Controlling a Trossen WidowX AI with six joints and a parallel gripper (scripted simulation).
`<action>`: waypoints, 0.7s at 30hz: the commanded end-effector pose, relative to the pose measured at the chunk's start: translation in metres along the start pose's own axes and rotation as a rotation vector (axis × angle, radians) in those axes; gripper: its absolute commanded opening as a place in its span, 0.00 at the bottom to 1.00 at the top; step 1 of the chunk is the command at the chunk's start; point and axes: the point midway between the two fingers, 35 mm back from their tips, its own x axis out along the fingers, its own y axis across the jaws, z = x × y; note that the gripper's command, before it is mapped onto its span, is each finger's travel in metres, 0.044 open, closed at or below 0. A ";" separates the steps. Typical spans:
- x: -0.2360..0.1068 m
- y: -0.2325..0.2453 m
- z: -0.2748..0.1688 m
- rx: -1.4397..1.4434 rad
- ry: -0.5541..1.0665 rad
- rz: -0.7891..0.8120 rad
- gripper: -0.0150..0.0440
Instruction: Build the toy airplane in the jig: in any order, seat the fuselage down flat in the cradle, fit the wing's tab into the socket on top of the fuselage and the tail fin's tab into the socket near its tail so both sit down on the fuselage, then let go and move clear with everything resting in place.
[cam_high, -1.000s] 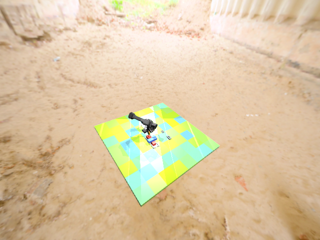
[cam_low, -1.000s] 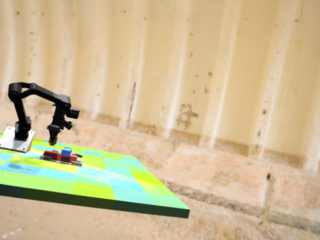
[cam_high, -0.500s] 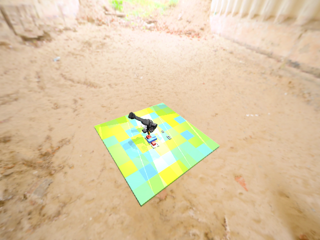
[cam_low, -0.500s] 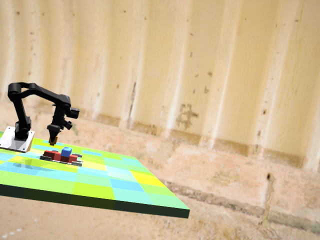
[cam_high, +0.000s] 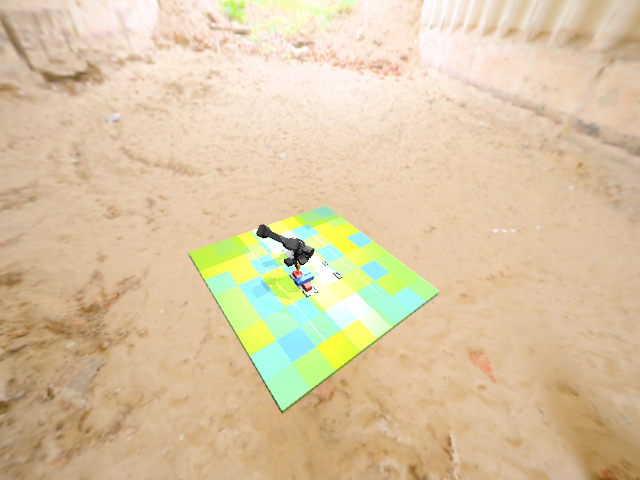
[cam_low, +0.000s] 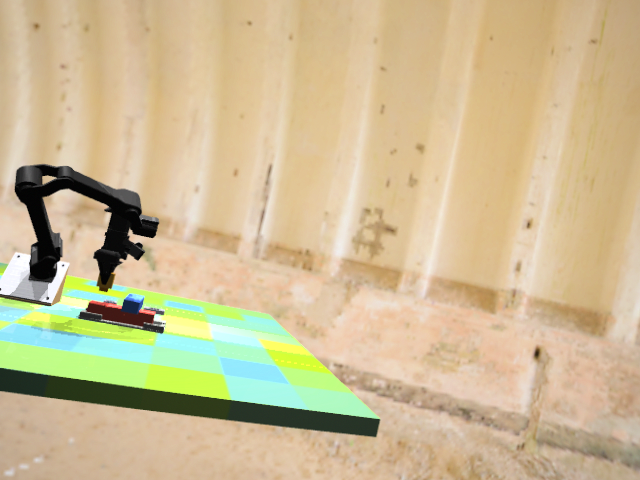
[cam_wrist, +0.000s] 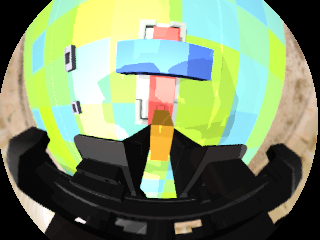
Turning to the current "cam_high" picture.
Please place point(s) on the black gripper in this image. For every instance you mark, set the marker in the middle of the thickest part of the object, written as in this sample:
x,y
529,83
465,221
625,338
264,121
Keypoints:
x,y
289,262

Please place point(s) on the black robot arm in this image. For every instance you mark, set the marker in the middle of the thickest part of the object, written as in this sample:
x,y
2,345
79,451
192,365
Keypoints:
x,y
296,244

